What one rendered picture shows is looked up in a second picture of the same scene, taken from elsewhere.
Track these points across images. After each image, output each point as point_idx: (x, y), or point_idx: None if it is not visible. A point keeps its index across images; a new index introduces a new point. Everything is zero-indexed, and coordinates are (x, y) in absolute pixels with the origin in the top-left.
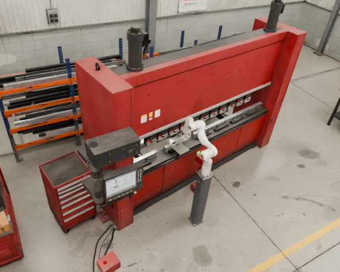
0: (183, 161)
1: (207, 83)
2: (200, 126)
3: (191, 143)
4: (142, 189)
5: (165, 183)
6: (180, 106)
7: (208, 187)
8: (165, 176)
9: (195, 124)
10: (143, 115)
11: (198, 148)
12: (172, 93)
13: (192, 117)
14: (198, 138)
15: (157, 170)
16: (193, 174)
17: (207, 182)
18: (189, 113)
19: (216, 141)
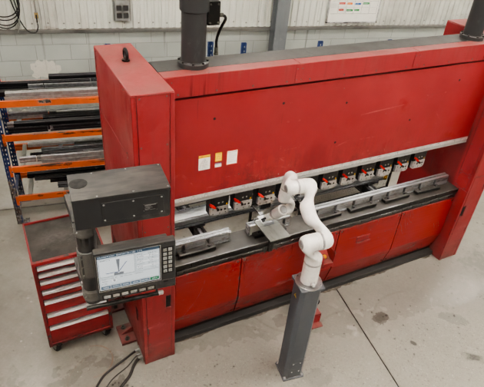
0: (281, 257)
1: (336, 117)
2: (306, 188)
3: (299, 227)
4: (196, 296)
5: (244, 292)
6: (279, 151)
7: (313, 308)
8: (243, 279)
9: (297, 183)
10: (203, 156)
11: None
12: (264, 124)
13: (304, 177)
14: None
15: (228, 266)
16: None
17: (310, 298)
18: (296, 167)
19: (349, 230)
